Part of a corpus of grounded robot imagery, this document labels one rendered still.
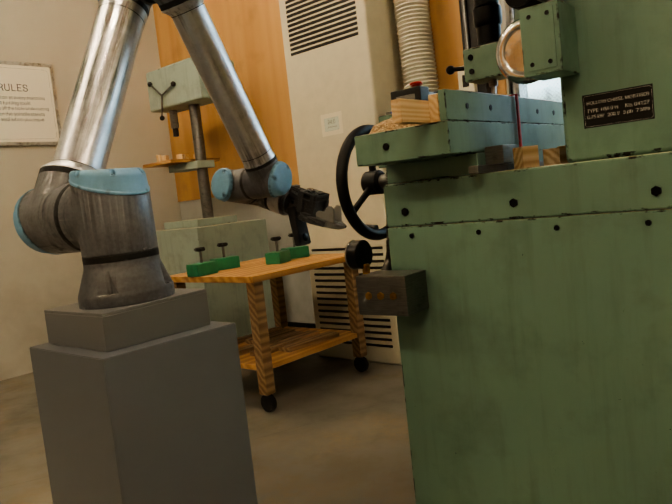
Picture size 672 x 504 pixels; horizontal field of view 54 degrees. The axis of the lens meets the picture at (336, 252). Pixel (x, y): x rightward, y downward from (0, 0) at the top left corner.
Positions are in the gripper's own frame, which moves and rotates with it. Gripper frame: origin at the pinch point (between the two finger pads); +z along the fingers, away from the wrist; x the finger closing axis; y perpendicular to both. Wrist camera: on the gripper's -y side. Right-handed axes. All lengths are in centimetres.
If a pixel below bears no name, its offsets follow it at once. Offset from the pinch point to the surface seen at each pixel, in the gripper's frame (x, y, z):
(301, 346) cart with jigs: 55, -72, -49
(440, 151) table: -35, 32, 44
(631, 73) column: -16, 51, 67
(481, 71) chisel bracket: -8, 47, 35
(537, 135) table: 6, 35, 45
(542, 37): -25, 54, 53
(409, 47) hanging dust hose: 109, 51, -60
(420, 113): -38, 38, 40
